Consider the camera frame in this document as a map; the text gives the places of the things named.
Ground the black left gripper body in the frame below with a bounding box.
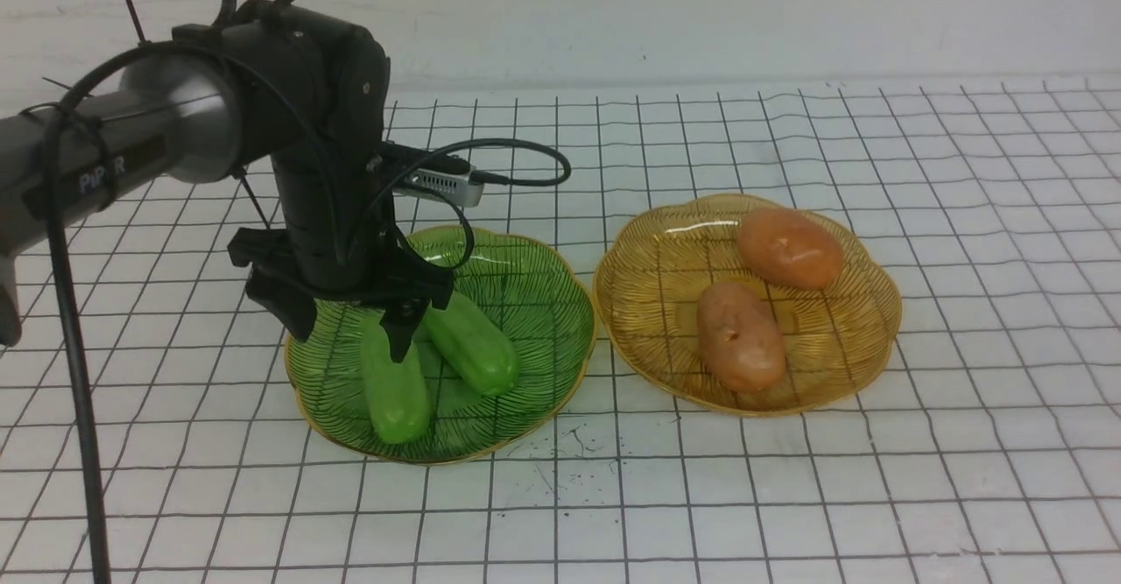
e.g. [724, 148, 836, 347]
[228, 221, 454, 307]

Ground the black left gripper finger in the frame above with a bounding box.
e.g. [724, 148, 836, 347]
[380, 299, 430, 363]
[244, 266, 317, 343]

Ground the green cucumber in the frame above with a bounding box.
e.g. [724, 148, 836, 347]
[423, 293, 521, 397]
[356, 312, 433, 445]

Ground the orange potato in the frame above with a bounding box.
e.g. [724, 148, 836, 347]
[736, 208, 846, 293]
[696, 280, 787, 393]

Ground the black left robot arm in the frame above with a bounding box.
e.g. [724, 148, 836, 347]
[1, 0, 454, 358]

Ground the green glass plate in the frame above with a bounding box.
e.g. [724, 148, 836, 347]
[285, 226, 599, 465]

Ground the amber glass plate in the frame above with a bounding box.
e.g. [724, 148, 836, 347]
[592, 193, 902, 417]

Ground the black camera cable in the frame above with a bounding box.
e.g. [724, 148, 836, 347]
[346, 137, 573, 271]

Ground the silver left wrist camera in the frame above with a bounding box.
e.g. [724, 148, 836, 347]
[376, 143, 484, 208]

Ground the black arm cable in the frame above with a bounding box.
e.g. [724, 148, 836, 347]
[39, 41, 229, 584]

